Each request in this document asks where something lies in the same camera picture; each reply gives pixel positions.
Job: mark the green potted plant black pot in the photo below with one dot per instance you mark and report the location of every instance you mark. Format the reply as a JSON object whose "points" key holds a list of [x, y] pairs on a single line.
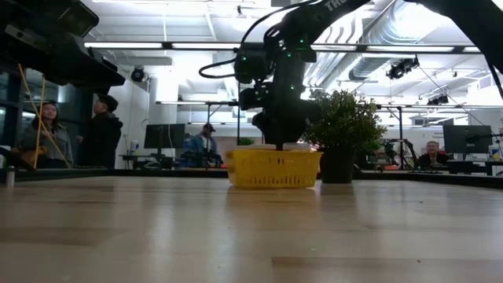
{"points": [[346, 118]]}

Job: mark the small white cylinder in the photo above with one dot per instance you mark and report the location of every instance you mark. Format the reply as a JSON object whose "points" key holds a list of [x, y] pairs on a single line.
{"points": [[10, 178]]}

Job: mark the white plastic jug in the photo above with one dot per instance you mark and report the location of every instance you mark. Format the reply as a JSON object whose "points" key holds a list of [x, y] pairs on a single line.
{"points": [[134, 147]]}

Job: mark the black computer monitor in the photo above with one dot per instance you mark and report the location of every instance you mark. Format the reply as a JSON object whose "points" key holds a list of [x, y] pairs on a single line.
{"points": [[165, 135], [467, 139]]}

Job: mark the black background station frame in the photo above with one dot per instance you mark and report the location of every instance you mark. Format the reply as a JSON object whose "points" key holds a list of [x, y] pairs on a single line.
{"points": [[208, 104], [400, 126]]}

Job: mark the black ceiling light rail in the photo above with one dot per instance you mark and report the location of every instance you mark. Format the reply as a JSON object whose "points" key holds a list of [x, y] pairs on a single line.
{"points": [[125, 45]]}

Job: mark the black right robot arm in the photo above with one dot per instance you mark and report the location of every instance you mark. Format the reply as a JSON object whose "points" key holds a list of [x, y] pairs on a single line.
{"points": [[314, 19]]}

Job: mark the black metal table frame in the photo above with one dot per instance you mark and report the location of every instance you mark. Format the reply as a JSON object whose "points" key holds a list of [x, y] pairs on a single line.
{"points": [[157, 172]]}

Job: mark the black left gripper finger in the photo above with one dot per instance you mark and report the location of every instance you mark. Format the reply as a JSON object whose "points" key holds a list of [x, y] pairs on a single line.
{"points": [[94, 78]]}

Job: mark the yellow white bottle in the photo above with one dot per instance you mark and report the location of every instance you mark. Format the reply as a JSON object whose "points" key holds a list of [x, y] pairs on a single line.
{"points": [[494, 154]]}

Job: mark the yellow plastic basket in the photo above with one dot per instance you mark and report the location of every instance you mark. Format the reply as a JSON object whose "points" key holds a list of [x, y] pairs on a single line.
{"points": [[275, 169]]}

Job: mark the silver ventilation duct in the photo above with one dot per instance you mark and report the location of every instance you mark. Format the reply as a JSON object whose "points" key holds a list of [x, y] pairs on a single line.
{"points": [[393, 23]]}

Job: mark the black ceiling spotlight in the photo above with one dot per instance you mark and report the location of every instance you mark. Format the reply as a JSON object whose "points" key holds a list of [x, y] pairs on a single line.
{"points": [[137, 74], [438, 100], [401, 68]]}

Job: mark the person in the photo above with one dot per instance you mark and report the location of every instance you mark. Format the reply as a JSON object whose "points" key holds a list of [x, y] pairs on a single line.
{"points": [[202, 143], [432, 155], [102, 137], [51, 133]]}

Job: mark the black tripod stand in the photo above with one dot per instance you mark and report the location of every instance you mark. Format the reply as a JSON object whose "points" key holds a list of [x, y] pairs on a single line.
{"points": [[238, 126]]}

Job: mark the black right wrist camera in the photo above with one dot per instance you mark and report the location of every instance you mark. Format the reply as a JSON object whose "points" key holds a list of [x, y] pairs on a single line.
{"points": [[255, 97]]}

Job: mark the small green background plant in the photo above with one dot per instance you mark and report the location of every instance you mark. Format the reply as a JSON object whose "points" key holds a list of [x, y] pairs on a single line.
{"points": [[247, 141]]}

